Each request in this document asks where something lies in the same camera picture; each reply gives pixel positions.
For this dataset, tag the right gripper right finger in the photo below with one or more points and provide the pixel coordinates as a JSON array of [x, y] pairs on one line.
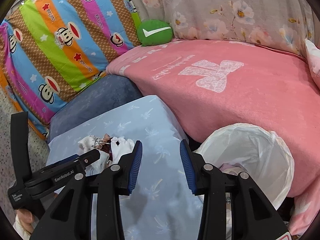
[[252, 214]]

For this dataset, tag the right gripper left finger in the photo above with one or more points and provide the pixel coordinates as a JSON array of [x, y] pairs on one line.
[[70, 214]]

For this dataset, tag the white cloth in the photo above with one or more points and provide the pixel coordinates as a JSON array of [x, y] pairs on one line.
[[99, 165]]

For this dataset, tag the white sock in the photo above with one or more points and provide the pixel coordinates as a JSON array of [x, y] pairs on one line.
[[87, 143]]

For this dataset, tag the white glove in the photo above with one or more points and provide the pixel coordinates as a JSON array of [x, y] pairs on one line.
[[119, 147]]

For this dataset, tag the dark red velvet scrunchie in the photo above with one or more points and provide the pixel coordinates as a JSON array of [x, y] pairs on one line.
[[105, 145]]

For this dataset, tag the white lined trash bin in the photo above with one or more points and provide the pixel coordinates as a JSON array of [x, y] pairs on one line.
[[263, 154]]

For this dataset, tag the person's left hand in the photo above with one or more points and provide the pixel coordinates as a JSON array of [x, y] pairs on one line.
[[24, 223]]

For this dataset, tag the dark blue cushion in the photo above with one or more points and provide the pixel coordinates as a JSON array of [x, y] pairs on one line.
[[104, 95]]

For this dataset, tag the pink bow blanket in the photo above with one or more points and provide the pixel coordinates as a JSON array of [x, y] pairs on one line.
[[212, 84]]

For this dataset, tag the colourful monkey striped bedding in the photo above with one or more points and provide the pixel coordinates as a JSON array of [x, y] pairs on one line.
[[51, 50]]

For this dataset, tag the small pink white pillow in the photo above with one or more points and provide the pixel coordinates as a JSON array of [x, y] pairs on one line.
[[313, 57]]

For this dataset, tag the green checkmark plush cushion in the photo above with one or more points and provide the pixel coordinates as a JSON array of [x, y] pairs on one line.
[[154, 32]]

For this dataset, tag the grey floral quilt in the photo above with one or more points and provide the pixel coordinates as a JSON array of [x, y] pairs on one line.
[[278, 24]]

